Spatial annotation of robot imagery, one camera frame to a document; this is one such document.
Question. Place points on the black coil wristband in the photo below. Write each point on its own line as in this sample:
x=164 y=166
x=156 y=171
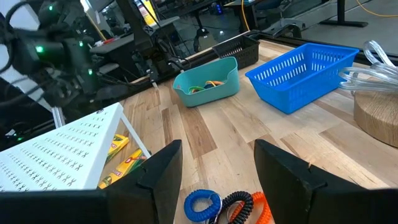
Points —
x=241 y=201

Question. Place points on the yellow-green loop band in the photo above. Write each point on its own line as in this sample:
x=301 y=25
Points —
x=196 y=89

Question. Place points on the blue loop band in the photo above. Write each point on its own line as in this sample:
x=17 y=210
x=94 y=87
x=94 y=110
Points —
x=207 y=86

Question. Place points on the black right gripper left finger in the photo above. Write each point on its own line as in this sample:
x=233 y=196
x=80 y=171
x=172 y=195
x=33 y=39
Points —
x=149 y=193

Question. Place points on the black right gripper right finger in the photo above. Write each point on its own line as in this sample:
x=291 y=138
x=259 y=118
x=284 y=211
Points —
x=295 y=193

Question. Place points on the yellow printed card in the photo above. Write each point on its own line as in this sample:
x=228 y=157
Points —
x=145 y=12

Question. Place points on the black aluminium table frame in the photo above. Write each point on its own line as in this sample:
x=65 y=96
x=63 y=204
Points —
x=311 y=46

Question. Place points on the white perforated metal shelf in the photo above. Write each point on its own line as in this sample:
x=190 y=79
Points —
x=62 y=149

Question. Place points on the blue slotted plastic basket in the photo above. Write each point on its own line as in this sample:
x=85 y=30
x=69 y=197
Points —
x=326 y=86

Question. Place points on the teal plastic bin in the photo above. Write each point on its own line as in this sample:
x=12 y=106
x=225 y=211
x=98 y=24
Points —
x=214 y=92

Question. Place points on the blue coil wristband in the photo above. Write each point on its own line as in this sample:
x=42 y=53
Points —
x=202 y=206

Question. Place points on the orange loop band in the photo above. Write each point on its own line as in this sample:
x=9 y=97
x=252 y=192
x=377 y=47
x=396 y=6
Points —
x=214 y=82

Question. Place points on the black slotted plastic basket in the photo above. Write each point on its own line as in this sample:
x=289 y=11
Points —
x=239 y=52

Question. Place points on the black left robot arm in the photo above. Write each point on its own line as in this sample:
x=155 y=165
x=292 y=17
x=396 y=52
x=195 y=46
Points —
x=28 y=56

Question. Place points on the black desk leg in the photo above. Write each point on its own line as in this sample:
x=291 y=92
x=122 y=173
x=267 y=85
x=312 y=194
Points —
x=341 y=12

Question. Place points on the yellow green crayon box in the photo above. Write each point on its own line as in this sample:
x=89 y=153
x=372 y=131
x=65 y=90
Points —
x=118 y=145
x=124 y=169

